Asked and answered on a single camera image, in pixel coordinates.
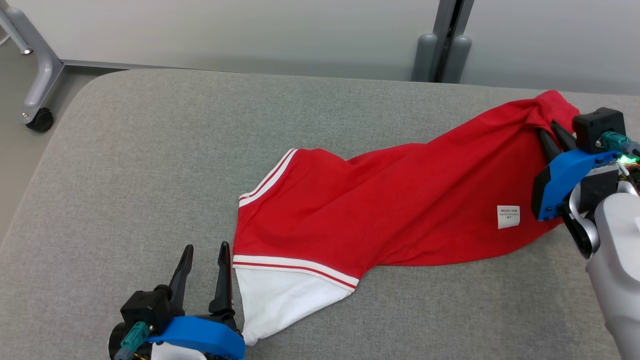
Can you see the black castor wheel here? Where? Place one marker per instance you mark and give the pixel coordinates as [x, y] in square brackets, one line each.
[41, 121]

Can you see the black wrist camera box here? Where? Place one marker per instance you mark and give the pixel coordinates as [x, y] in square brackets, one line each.
[597, 127]
[145, 307]

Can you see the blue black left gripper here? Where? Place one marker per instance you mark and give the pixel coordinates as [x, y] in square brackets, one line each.
[205, 335]

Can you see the grey metal partition post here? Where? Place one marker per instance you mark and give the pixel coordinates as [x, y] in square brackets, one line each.
[441, 20]

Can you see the red white jersey shirt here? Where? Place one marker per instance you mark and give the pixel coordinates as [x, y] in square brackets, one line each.
[400, 200]

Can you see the grey fabric cushion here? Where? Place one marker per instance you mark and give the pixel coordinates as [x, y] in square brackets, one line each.
[150, 175]

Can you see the teal left camera connector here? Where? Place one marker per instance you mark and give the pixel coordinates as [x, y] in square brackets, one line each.
[135, 337]

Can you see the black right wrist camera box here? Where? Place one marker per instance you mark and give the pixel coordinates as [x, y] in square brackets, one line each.
[597, 127]

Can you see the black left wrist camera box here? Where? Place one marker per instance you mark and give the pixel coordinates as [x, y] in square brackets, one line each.
[145, 307]

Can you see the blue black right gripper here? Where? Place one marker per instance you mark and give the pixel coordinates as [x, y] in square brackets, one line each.
[565, 175]

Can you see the teal right camera connector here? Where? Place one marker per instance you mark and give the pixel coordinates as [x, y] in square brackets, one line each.
[615, 141]

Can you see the teal camera connector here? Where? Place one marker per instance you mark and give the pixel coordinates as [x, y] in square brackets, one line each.
[615, 141]
[135, 337]

